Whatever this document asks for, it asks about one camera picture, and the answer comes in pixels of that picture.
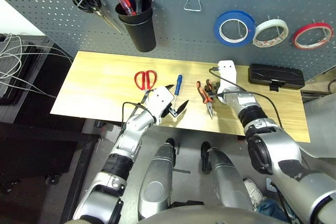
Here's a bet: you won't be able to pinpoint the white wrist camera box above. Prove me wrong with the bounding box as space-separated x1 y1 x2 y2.
146 87 174 119
217 60 238 101

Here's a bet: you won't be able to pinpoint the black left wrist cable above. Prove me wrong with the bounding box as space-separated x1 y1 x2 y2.
121 90 155 130

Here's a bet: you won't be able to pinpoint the silver robot leg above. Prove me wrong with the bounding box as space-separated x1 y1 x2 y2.
138 142 176 221
201 142 254 211

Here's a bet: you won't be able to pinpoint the silver wire pliers holder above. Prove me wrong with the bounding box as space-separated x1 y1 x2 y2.
183 0 202 13

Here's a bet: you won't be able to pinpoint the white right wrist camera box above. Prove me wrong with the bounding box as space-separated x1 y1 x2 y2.
217 60 238 101

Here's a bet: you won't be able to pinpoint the blue jeans leg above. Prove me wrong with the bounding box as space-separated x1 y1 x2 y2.
258 199 292 222

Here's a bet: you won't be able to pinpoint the red handled scissors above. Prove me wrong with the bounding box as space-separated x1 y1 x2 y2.
134 69 158 96

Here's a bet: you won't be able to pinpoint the silver left robot leg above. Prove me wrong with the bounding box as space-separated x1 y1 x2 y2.
138 142 176 221

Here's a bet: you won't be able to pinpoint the light grey pegboard frame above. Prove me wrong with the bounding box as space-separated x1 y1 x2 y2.
306 61 336 82

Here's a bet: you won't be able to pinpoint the grey robot torso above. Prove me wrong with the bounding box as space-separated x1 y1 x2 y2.
62 204 295 224

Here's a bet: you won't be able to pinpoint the white tape roll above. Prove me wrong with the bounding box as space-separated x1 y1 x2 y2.
252 19 289 48

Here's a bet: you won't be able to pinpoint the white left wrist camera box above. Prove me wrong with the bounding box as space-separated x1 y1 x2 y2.
146 87 174 119

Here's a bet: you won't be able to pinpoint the blue tape roll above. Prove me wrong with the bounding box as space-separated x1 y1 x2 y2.
213 10 256 48

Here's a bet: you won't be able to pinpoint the orange black long-nose pliers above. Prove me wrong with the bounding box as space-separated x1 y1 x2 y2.
196 79 215 120

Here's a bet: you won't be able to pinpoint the blue handled screwdriver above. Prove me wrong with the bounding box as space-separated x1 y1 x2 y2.
173 74 184 109

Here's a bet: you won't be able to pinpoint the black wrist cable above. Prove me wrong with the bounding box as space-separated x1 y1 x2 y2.
209 66 284 130
121 90 155 130

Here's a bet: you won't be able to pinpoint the black tool cup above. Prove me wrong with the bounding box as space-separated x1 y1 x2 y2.
115 0 157 53

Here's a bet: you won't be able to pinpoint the grey wire bundle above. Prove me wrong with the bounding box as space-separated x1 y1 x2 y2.
0 34 76 99

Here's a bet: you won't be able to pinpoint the black plastic tool case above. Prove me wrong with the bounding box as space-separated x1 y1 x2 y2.
248 63 306 93

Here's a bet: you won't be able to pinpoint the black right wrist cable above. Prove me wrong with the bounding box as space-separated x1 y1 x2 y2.
209 66 284 130

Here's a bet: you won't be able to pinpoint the silver right robot leg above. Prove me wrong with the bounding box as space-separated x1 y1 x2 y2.
201 142 254 211

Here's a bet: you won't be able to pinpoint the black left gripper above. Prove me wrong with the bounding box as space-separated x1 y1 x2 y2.
160 84 190 119

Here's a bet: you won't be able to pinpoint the black side table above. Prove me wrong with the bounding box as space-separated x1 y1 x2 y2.
0 35 77 141

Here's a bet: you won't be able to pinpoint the white sneaker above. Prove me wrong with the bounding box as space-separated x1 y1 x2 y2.
243 178 265 211

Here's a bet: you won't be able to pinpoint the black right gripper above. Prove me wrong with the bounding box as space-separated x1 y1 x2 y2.
212 81 223 98

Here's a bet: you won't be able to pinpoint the red tape roll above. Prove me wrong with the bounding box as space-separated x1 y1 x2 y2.
291 22 334 50

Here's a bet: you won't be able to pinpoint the black hard case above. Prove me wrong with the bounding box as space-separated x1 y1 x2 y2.
0 34 35 104

